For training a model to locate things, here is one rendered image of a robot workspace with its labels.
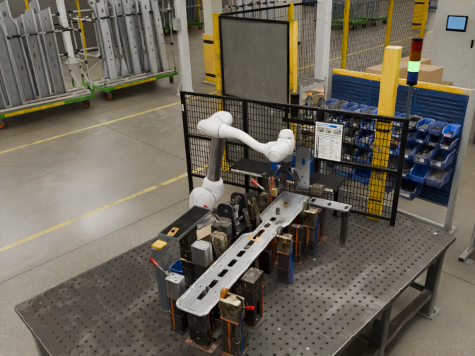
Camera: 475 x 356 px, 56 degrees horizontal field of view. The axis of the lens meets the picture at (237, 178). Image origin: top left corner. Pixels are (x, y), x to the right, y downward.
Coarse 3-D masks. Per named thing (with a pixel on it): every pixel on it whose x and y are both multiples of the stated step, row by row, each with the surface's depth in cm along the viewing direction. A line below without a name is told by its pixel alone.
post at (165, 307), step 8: (152, 248) 247; (152, 256) 250; (160, 256) 246; (168, 256) 252; (160, 264) 248; (168, 264) 254; (160, 272) 252; (168, 272) 256; (160, 280) 255; (160, 288) 258; (160, 296) 261; (160, 304) 265; (168, 304) 263; (168, 312) 263
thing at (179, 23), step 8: (176, 0) 874; (184, 0) 878; (176, 8) 882; (184, 8) 883; (176, 16) 889; (184, 16) 889; (176, 24) 883; (184, 24) 894; (184, 32) 900; (184, 40) 905; (184, 48) 911; (184, 56) 917; (184, 64) 923; (184, 72) 930; (184, 80) 939; (184, 88) 949
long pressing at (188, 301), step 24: (288, 192) 330; (264, 216) 301; (288, 216) 300; (240, 240) 276; (264, 240) 275; (216, 264) 255; (240, 264) 254; (192, 288) 237; (216, 288) 236; (192, 312) 221
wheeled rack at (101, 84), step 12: (72, 12) 920; (132, 12) 975; (168, 12) 981; (72, 24) 927; (96, 36) 875; (96, 48) 978; (144, 72) 1019; (168, 72) 1034; (84, 84) 975; (96, 84) 945; (108, 84) 947; (120, 84) 960; (132, 84) 962; (108, 96) 939
